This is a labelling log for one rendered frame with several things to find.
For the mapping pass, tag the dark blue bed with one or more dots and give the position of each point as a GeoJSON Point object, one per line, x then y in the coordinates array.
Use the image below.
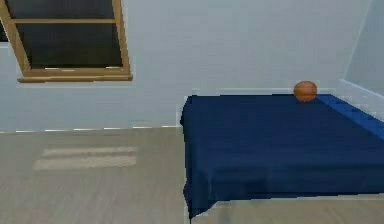
{"type": "Point", "coordinates": [273, 146]}

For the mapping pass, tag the orange basketball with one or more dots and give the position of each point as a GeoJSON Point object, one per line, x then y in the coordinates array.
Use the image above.
{"type": "Point", "coordinates": [305, 90]}

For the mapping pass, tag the wooden framed window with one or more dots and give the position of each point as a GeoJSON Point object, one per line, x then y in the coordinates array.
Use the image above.
{"type": "Point", "coordinates": [70, 43]}

